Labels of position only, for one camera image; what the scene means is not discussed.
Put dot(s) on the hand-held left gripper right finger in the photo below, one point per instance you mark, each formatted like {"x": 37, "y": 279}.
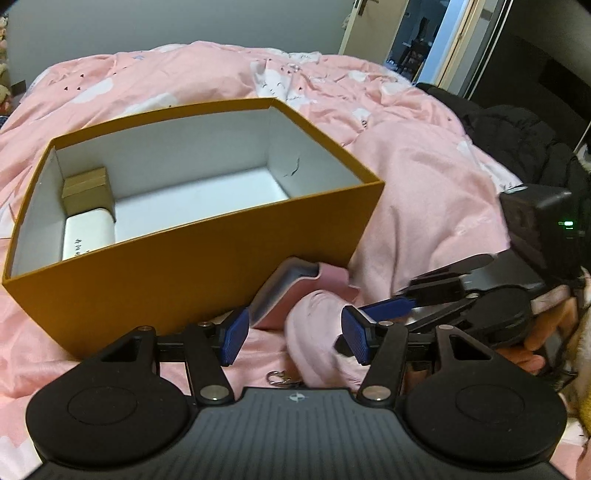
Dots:
{"x": 358, "y": 333}

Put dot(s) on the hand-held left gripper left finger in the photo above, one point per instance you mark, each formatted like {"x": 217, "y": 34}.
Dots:
{"x": 234, "y": 334}

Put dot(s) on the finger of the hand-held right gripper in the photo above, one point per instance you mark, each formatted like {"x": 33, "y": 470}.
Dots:
{"x": 452, "y": 271}
{"x": 388, "y": 308}

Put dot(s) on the pink cloth pouch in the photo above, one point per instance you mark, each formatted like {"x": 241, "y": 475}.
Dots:
{"x": 314, "y": 341}

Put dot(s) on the pink card case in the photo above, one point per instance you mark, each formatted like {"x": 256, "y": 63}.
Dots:
{"x": 286, "y": 290}

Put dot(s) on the orange cardboard box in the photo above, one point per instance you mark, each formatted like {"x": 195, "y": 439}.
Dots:
{"x": 194, "y": 277}

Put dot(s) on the long white box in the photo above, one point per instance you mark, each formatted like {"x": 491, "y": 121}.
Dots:
{"x": 87, "y": 235}

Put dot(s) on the small gold box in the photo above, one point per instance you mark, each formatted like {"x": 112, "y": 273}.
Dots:
{"x": 87, "y": 189}

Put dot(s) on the person's right forearm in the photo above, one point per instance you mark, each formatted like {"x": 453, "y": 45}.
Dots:
{"x": 582, "y": 350}

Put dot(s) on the person's right hand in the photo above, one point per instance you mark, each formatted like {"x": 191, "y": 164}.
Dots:
{"x": 549, "y": 332}

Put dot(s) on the metal keyring clasp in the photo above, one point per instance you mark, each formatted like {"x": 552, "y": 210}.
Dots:
{"x": 281, "y": 378}

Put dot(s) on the pink printed duvet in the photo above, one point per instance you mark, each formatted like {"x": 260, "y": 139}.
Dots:
{"x": 415, "y": 184}

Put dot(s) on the black jacket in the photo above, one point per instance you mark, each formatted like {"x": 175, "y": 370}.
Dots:
{"x": 512, "y": 134}

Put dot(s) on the dark wardrobe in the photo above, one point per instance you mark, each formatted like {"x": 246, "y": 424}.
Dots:
{"x": 540, "y": 50}

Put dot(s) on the dark chair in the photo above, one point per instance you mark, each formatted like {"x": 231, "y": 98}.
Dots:
{"x": 414, "y": 55}

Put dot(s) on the beige door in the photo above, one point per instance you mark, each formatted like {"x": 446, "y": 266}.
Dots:
{"x": 369, "y": 23}

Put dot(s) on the hanging column of plush toys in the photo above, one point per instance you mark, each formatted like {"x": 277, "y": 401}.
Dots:
{"x": 3, "y": 69}

